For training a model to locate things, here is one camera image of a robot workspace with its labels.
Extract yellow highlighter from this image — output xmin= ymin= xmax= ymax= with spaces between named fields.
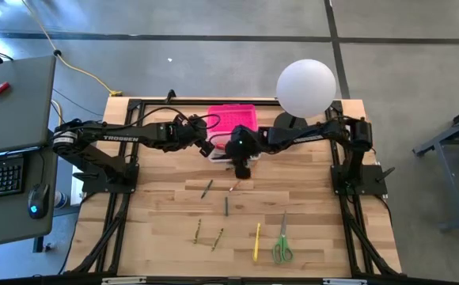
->
xmin=252 ymin=222 xmax=262 ymax=264

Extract blue-grey metal stand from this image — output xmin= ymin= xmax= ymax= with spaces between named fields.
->
xmin=413 ymin=98 xmax=459 ymax=234

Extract black computer mouse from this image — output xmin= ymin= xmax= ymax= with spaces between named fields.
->
xmin=26 ymin=184 xmax=51 ymax=221

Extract grey laptop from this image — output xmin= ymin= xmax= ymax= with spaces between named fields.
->
xmin=0 ymin=55 xmax=57 ymax=156

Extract black backlit keyboard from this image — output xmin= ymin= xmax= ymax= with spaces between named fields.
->
xmin=0 ymin=154 xmax=27 ymax=200

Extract white globe lamp black base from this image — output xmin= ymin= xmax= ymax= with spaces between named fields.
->
xmin=272 ymin=58 xmax=338 ymax=130

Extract white metal bracket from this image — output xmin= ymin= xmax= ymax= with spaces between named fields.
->
xmin=322 ymin=278 xmax=368 ymax=285
xmin=101 ymin=276 xmax=147 ymax=285

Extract clear plastic supply box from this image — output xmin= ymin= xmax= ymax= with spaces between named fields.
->
xmin=207 ymin=133 xmax=262 ymax=164

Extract grey desk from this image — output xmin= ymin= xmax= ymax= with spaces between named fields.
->
xmin=0 ymin=146 xmax=59 ymax=250

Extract white box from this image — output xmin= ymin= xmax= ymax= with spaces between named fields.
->
xmin=70 ymin=165 xmax=85 ymax=206

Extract yellow extension cable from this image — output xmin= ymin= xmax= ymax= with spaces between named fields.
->
xmin=20 ymin=0 xmax=123 ymax=127

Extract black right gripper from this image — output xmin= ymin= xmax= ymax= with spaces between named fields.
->
xmin=224 ymin=124 xmax=263 ymax=180

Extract green crayon yellow wrapper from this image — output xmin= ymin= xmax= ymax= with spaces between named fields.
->
xmin=192 ymin=218 xmax=203 ymax=245
xmin=210 ymin=227 xmax=225 ymax=253

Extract thin black floor cable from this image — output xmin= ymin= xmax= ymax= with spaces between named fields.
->
xmin=51 ymin=87 xmax=104 ymax=120

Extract green-handled scissors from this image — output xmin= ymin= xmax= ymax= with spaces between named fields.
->
xmin=271 ymin=211 xmax=294 ymax=265

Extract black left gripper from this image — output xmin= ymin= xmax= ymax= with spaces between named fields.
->
xmin=169 ymin=113 xmax=217 ymax=158

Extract pink perforated box lid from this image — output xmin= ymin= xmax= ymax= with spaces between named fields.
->
xmin=207 ymin=104 xmax=259 ymax=135

